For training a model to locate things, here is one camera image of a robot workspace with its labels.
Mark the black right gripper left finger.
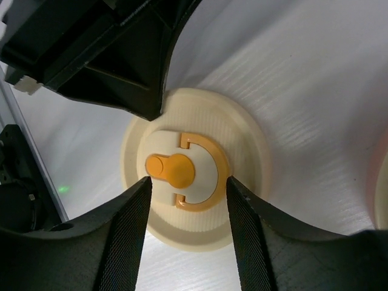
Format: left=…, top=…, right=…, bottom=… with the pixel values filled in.
left=1, top=176, right=152, bottom=290

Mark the aluminium mounting rail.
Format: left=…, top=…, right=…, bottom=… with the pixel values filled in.
left=1, top=70, right=69, bottom=224

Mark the cream lid with orange handle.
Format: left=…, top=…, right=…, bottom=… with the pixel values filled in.
left=121, top=88, right=272, bottom=252

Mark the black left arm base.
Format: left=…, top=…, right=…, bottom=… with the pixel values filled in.
left=1, top=124, right=61, bottom=233

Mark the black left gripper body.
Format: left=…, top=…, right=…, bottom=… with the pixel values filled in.
left=0, top=0, right=170, bottom=92

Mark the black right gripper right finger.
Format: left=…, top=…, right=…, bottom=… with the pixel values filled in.
left=226, top=177, right=387, bottom=290

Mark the pink-based bowl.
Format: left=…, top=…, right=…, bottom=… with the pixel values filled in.
left=374, top=153, right=388, bottom=230

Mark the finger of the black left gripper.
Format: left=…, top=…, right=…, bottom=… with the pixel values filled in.
left=54, top=1, right=199, bottom=121

